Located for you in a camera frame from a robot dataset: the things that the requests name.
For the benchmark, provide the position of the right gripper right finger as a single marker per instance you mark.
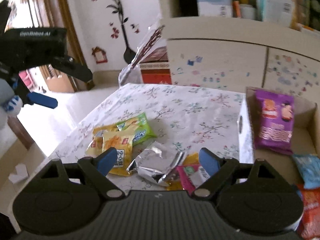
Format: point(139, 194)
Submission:
point(220, 171)

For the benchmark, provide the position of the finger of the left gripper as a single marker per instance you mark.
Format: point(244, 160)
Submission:
point(42, 100)

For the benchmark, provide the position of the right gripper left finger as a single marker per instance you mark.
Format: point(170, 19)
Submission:
point(95, 171)

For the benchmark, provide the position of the silver foil snack bag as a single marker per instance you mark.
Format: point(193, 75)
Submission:
point(156, 163)

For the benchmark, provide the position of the purple snack bag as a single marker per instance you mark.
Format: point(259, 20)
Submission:
point(276, 121)

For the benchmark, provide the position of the blue snack bag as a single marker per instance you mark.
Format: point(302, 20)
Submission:
point(308, 167)

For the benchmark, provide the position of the orange red snack bag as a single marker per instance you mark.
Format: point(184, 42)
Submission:
point(309, 225)

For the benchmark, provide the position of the white dotted glove hand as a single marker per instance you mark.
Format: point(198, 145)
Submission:
point(10, 103)

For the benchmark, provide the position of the pink white snack packet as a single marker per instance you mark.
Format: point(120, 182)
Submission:
point(192, 176)

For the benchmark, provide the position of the yellow orange snack packet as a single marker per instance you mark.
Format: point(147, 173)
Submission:
point(105, 137)

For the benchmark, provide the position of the wooden door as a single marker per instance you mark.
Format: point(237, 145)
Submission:
point(56, 14)

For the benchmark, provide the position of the floral tablecloth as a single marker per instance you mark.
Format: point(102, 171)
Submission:
point(183, 118)

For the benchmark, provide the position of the green snack bag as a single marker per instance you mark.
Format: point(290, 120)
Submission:
point(141, 127)

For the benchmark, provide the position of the red house socket sticker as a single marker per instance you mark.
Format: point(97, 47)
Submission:
point(99, 55)

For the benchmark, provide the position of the cardboard box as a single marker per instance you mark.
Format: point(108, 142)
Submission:
point(272, 197)

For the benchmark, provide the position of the plastic bag with branches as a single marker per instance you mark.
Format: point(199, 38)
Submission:
point(151, 41)

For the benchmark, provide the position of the cream cabinet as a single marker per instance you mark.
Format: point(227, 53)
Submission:
point(233, 53)

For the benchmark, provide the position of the red brown carton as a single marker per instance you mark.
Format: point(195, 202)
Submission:
point(155, 67)

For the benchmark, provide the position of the white teal box on shelf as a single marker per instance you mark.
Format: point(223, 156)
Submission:
point(281, 12)

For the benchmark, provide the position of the black vase wall sticker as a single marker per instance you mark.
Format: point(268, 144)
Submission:
point(117, 9)

